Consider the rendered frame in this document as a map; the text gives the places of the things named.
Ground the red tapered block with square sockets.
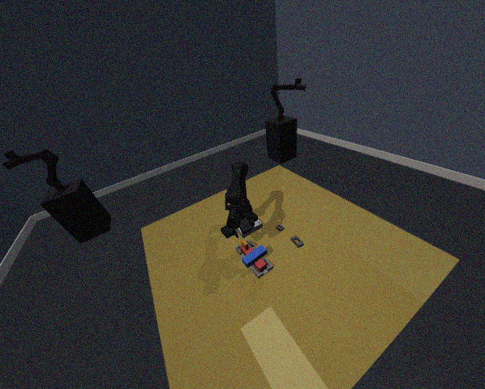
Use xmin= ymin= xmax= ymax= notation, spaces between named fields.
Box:
xmin=240 ymin=245 xmax=267 ymax=273

